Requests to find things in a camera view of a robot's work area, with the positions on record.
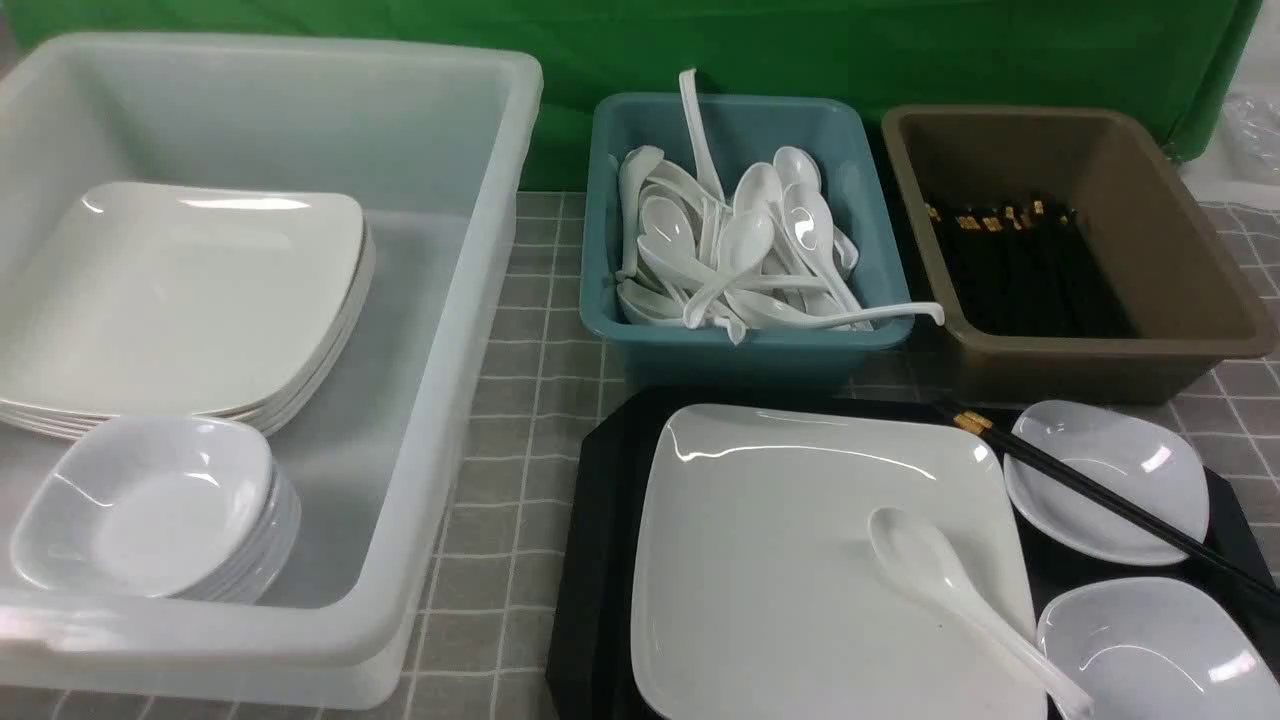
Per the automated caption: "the long upright white spoon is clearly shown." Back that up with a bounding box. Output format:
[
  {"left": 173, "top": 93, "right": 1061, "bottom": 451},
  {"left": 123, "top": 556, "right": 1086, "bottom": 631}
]
[{"left": 678, "top": 67, "right": 724, "bottom": 204}]

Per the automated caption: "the white spoon over bin edge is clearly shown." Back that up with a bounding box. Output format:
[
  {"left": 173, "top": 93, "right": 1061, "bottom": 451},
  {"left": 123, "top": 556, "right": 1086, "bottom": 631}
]
[{"left": 724, "top": 290, "right": 946, "bottom": 331}]

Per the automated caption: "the brown plastic chopstick bin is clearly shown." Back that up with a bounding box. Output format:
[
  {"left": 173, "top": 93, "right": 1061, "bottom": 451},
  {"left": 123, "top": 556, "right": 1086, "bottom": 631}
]
[{"left": 882, "top": 105, "right": 1277, "bottom": 404}]

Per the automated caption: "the pile of white spoons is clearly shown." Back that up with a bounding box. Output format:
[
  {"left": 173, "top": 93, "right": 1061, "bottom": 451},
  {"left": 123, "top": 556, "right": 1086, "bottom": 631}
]
[{"left": 614, "top": 145, "right": 876, "bottom": 345}]

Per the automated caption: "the stack of white bowls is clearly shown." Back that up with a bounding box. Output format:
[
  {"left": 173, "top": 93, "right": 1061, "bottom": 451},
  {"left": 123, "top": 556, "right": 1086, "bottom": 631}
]
[{"left": 9, "top": 416, "right": 302, "bottom": 603}]

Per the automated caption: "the grey checked tablecloth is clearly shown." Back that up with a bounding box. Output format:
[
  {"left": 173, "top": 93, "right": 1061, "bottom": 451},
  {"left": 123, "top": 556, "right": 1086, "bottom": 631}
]
[{"left": 3, "top": 193, "right": 1277, "bottom": 719}]

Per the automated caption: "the white bowl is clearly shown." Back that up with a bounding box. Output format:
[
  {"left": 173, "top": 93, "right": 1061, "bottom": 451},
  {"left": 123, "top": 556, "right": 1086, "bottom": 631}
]
[
  {"left": 1036, "top": 577, "right": 1279, "bottom": 719},
  {"left": 1004, "top": 400, "right": 1210, "bottom": 568}
]

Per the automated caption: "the white square rice plate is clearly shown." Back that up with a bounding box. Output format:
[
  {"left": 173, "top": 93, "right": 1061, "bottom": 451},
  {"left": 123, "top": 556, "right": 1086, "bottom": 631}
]
[{"left": 630, "top": 404, "right": 1048, "bottom": 719}]

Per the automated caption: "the teal plastic spoon bin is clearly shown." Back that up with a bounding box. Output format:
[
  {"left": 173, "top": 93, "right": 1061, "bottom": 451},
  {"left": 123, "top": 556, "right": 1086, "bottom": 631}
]
[{"left": 579, "top": 94, "right": 913, "bottom": 392}]

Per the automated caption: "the white ceramic soup spoon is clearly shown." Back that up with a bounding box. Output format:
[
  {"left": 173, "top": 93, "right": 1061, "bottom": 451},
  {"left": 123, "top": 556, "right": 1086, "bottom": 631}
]
[{"left": 867, "top": 506, "right": 1094, "bottom": 719}]

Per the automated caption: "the pile of black chopsticks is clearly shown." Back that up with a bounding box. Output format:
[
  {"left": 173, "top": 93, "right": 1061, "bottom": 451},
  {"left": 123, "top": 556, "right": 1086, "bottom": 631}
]
[{"left": 925, "top": 192, "right": 1139, "bottom": 340}]

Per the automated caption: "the green backdrop cloth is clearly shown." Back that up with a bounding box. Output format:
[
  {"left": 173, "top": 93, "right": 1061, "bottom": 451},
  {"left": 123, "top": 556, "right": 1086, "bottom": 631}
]
[{"left": 3, "top": 1, "right": 1261, "bottom": 190}]

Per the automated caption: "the large translucent white tub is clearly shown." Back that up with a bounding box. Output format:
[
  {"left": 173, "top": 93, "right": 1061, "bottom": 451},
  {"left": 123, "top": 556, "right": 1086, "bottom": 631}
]
[{"left": 3, "top": 32, "right": 541, "bottom": 710}]

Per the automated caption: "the black chopstick pair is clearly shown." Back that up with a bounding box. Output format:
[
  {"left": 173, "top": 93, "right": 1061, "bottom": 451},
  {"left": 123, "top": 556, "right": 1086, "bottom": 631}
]
[{"left": 932, "top": 397, "right": 1279, "bottom": 615}]

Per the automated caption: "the black plastic serving tray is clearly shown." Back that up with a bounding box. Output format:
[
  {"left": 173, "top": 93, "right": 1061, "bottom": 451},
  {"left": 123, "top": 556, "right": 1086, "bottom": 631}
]
[{"left": 547, "top": 386, "right": 1279, "bottom": 719}]

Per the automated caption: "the stack of white square plates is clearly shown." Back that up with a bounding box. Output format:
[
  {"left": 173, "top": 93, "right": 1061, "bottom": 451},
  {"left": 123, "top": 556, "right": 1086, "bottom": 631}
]
[{"left": 3, "top": 181, "right": 376, "bottom": 439}]

